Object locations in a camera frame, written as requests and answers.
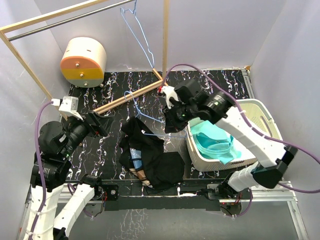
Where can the teal t-shirt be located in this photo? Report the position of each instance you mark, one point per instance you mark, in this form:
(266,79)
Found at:
(213,142)

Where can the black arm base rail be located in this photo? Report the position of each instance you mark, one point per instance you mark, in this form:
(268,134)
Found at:
(194,193)

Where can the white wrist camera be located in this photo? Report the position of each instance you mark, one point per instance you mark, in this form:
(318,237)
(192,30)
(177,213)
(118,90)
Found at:
(68,106)
(169,93)

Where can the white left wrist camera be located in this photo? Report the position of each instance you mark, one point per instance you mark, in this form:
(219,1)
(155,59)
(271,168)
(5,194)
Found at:
(68,106)

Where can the black printed t-shirt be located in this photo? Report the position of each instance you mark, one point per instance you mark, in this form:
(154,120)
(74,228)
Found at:
(143,155)

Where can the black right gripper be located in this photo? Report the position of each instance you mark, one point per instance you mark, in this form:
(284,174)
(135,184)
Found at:
(171,125)

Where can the metal hanging rod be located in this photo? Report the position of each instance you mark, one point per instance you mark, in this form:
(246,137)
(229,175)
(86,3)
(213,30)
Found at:
(58,13)

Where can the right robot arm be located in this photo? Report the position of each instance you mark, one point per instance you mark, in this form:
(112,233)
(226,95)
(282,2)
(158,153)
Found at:
(187,101)

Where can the round drawer cabinet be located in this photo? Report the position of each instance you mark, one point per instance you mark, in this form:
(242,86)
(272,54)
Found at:
(84,62)

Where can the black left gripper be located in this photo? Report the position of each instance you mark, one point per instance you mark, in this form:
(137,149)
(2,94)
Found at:
(101,123)

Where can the light blue wire hanger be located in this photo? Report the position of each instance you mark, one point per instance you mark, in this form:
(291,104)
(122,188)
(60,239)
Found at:
(132,22)
(141,114)

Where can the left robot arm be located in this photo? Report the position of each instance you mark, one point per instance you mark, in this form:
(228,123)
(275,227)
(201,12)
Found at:
(55,144)

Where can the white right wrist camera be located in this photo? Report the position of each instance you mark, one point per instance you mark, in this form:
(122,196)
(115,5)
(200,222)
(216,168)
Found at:
(169,93)

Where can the wooden clothes rack frame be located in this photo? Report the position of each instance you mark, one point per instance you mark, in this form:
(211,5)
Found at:
(115,103)

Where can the white laundry basket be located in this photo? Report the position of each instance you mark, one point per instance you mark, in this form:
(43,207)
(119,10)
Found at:
(239,124)

